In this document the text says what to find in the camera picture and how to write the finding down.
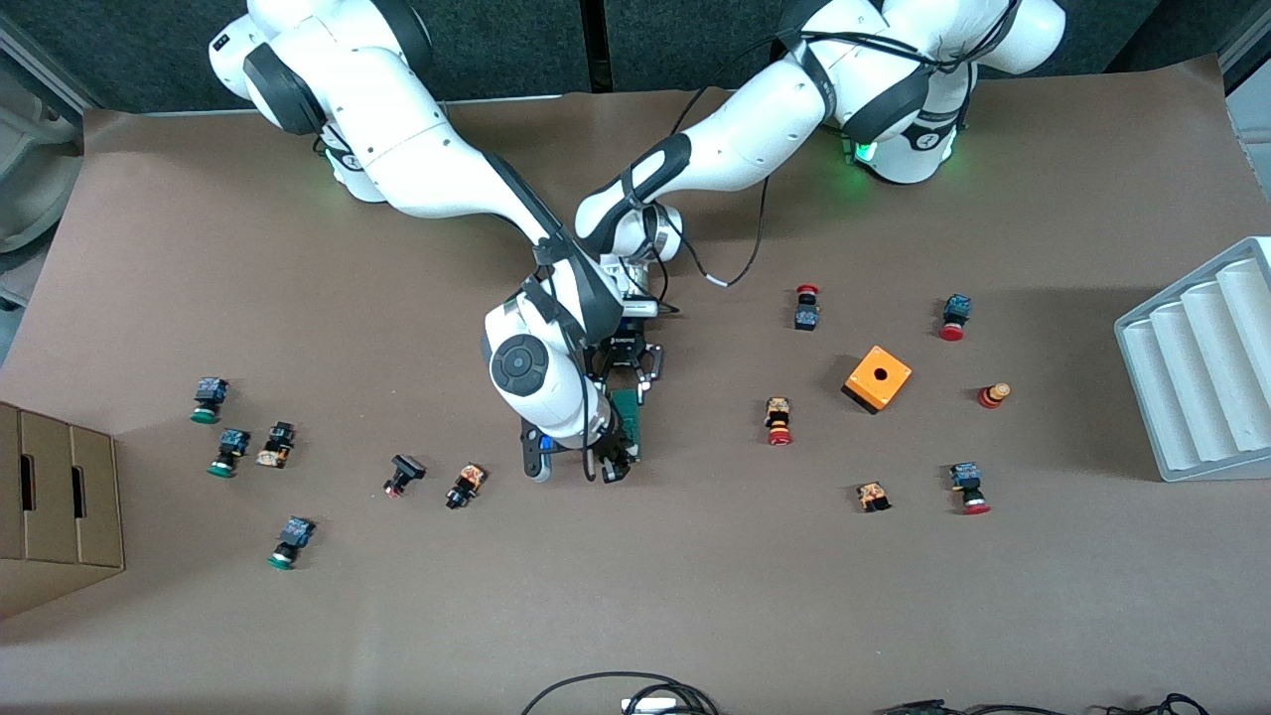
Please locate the red mushroom button orange block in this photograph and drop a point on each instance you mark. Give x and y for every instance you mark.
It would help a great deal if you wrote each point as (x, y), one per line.
(778, 412)

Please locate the green pushbutton with blue block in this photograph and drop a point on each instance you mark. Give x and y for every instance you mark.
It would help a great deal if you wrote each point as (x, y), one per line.
(211, 392)
(231, 445)
(295, 536)

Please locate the grey metal pedestal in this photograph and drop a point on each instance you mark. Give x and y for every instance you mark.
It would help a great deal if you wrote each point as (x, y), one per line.
(30, 199)

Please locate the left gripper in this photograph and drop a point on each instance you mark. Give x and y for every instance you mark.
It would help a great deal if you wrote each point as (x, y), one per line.
(623, 353)

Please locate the grey ribbed tray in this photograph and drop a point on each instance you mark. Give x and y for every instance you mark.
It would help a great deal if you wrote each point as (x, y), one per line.
(1192, 397)

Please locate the green DIN rail terminal block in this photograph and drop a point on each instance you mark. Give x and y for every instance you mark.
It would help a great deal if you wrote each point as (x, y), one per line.
(626, 417)

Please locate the red button with black block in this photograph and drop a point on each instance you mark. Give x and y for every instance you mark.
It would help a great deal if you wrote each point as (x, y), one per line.
(806, 318)

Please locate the red yellow mushroom button cap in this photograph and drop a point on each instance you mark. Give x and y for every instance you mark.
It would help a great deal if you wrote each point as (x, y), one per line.
(991, 396)

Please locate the black selector with orange block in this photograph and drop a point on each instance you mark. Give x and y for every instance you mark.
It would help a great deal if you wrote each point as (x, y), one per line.
(467, 484)

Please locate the red mushroom button blue block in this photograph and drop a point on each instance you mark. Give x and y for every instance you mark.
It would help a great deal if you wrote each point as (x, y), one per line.
(957, 308)
(965, 477)

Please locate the brown cardboard box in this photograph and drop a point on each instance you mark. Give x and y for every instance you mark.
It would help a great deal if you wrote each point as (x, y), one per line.
(50, 497)

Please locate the black switch with red tip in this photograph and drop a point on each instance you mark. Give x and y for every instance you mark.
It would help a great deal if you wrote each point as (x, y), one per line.
(407, 467)

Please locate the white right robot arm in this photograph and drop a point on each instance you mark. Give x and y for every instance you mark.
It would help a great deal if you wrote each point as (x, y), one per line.
(417, 149)

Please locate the orange black contact block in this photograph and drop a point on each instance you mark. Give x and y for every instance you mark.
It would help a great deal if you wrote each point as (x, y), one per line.
(873, 496)

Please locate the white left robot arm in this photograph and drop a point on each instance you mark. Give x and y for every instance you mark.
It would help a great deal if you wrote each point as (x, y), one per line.
(755, 139)

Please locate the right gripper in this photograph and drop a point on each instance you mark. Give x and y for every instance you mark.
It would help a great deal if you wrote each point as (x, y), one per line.
(613, 459)

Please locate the orange button enclosure box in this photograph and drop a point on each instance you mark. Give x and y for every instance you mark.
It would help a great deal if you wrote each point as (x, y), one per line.
(889, 385)

